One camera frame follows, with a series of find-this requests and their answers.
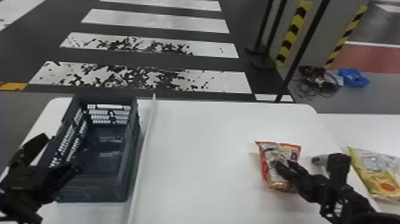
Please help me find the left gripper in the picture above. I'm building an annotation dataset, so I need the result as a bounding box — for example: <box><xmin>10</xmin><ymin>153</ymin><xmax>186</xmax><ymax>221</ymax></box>
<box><xmin>7</xmin><ymin>150</ymin><xmax>93</xmax><ymax>206</ymax></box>

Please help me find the blue bag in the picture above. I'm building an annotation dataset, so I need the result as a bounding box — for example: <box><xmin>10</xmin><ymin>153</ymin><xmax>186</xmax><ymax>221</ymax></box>
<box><xmin>337</xmin><ymin>68</ymin><xmax>371</xmax><ymax>88</ymax></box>

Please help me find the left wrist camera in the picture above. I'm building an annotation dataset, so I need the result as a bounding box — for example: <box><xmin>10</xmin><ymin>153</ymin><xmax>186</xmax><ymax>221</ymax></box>
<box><xmin>7</xmin><ymin>132</ymin><xmax>51</xmax><ymax>168</ymax></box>

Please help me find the small grey object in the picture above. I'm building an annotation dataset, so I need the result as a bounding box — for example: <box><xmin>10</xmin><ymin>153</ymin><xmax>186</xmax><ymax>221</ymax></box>
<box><xmin>311</xmin><ymin>154</ymin><xmax>330</xmax><ymax>167</ymax></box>

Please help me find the black cable bundle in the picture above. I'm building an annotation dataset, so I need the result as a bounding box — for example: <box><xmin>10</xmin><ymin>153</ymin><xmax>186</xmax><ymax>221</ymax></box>
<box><xmin>293</xmin><ymin>65</ymin><xmax>341</xmax><ymax>100</ymax></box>

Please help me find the dark blue crate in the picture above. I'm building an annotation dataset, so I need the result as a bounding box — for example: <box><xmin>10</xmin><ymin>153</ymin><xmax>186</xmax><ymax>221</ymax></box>
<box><xmin>36</xmin><ymin>94</ymin><xmax>142</xmax><ymax>203</ymax></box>

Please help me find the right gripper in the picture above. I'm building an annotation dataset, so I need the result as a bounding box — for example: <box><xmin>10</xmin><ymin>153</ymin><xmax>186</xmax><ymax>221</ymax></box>
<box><xmin>272</xmin><ymin>159</ymin><xmax>340</xmax><ymax>206</ymax></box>

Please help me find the yellow snack packet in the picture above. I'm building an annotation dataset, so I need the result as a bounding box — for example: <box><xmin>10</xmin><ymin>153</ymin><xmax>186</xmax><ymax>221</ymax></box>
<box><xmin>346</xmin><ymin>146</ymin><xmax>400</xmax><ymax>201</ymax></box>

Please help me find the black post on round foot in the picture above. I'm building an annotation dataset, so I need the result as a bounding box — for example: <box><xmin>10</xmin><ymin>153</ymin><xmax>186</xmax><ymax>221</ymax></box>
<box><xmin>249</xmin><ymin>0</ymin><xmax>289</xmax><ymax>70</ymax></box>
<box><xmin>245</xmin><ymin>0</ymin><xmax>276</xmax><ymax>56</ymax></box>

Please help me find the yellow black striped post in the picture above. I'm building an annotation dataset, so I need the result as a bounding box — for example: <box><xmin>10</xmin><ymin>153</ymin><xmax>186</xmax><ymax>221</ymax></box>
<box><xmin>274</xmin><ymin>0</ymin><xmax>313</xmax><ymax>68</ymax></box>
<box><xmin>323</xmin><ymin>4</ymin><xmax>369</xmax><ymax>70</ymax></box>

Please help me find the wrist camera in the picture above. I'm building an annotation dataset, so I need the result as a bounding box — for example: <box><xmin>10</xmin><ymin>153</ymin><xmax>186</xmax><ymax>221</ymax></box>
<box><xmin>7</xmin><ymin>132</ymin><xmax>51</xmax><ymax>168</ymax></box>
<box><xmin>326</xmin><ymin>153</ymin><xmax>352</xmax><ymax>188</ymax></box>

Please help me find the red snack packet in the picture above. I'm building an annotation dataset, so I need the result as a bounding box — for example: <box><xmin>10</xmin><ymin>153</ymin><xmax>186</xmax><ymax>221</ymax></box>
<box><xmin>254</xmin><ymin>141</ymin><xmax>302</xmax><ymax>192</ymax></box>

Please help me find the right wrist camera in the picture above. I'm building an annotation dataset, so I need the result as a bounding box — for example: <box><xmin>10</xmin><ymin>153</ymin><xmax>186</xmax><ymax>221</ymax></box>
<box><xmin>326</xmin><ymin>153</ymin><xmax>352</xmax><ymax>188</ymax></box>

